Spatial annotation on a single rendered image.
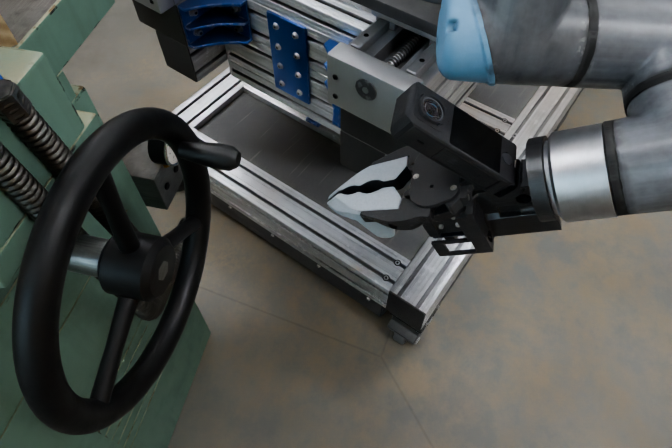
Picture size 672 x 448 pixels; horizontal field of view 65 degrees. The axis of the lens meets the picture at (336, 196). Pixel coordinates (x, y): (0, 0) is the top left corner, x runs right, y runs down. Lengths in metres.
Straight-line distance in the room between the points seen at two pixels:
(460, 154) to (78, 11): 0.47
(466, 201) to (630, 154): 0.12
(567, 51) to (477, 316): 1.02
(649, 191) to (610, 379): 1.04
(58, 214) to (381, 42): 0.53
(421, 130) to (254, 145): 1.01
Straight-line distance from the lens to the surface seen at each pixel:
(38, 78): 0.50
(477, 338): 1.37
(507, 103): 1.55
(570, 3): 0.45
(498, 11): 0.42
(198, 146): 0.51
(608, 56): 0.46
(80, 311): 0.81
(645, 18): 0.47
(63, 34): 0.68
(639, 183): 0.43
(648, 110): 0.45
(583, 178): 0.43
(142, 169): 0.85
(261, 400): 1.29
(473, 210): 0.46
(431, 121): 0.41
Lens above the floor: 1.24
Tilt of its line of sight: 54 degrees down
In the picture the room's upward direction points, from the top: straight up
